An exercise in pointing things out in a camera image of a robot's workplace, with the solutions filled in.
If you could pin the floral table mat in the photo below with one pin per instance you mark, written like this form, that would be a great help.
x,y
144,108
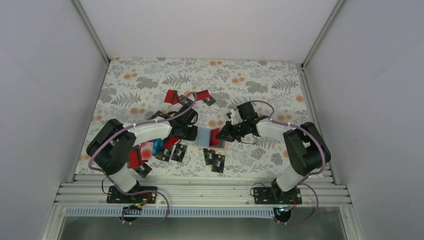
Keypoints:
x,y
135,88

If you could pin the black card top left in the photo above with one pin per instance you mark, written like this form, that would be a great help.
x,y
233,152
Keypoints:
x,y
183,100

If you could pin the black card upper pile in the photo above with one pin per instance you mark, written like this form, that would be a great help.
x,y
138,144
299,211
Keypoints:
x,y
156,115

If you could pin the grey cable duct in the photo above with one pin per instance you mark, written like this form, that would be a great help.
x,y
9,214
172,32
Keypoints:
x,y
173,212

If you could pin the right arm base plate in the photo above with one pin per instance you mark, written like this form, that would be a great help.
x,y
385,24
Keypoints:
x,y
274,196

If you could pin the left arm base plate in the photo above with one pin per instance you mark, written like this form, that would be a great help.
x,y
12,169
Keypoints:
x,y
114,196

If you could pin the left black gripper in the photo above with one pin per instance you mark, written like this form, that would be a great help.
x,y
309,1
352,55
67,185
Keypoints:
x,y
192,136

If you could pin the black card centre left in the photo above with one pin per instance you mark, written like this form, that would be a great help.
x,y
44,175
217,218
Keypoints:
x,y
164,153

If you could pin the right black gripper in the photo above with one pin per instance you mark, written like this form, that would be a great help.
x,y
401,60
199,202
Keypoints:
x,y
227,134

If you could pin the beige card holder wallet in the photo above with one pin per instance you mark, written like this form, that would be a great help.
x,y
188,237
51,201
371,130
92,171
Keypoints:
x,y
207,138

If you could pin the white red dot card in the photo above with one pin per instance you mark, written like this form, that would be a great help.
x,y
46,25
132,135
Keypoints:
x,y
146,151

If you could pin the black card centre right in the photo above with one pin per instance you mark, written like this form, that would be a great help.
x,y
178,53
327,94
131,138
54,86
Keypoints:
x,y
179,152

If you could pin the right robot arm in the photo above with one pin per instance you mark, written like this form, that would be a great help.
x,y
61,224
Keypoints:
x,y
307,151

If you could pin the aluminium rail frame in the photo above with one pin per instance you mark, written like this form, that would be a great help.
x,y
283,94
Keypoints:
x,y
186,191

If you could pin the black card bottom pair left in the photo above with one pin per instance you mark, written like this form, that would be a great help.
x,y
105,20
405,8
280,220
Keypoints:
x,y
208,156

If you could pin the blue card pile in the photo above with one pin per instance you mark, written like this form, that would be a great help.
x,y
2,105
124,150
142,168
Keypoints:
x,y
156,145

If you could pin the black card top middle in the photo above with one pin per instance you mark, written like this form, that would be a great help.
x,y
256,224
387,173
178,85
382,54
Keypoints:
x,y
209,101

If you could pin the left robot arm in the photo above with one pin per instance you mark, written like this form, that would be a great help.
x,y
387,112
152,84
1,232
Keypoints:
x,y
117,143

